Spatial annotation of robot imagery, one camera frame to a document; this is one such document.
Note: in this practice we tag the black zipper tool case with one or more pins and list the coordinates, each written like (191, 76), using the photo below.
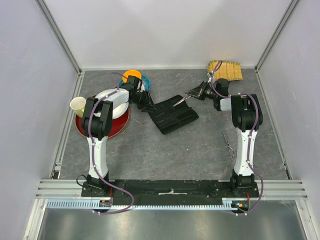
(172, 114)

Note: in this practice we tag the orange bowl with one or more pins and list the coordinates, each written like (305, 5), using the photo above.
(131, 72)

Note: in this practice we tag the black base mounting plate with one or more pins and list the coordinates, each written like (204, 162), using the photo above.
(169, 192)

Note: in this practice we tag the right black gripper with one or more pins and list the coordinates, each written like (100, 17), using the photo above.
(198, 91)

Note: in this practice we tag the teal dotted plate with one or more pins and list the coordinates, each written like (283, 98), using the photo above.
(145, 81)

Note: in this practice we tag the silver scissors with black blades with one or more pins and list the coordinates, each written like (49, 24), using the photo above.
(182, 100)

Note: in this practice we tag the white paper plate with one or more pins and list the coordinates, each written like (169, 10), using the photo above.
(120, 107)

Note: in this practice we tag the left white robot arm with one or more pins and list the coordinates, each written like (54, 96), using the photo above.
(97, 122)

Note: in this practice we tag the woven bamboo basket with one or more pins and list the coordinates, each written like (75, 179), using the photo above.
(230, 71)

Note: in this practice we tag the red round plate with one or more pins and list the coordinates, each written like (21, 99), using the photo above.
(118, 124)

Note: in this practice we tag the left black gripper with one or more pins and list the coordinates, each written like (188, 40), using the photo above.
(148, 100)

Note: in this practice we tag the silver thinning scissors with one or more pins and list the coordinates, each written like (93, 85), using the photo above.
(231, 152)

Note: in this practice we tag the cream yellow mug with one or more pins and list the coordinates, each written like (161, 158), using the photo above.
(78, 104)

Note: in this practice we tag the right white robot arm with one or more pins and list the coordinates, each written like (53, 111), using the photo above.
(246, 116)

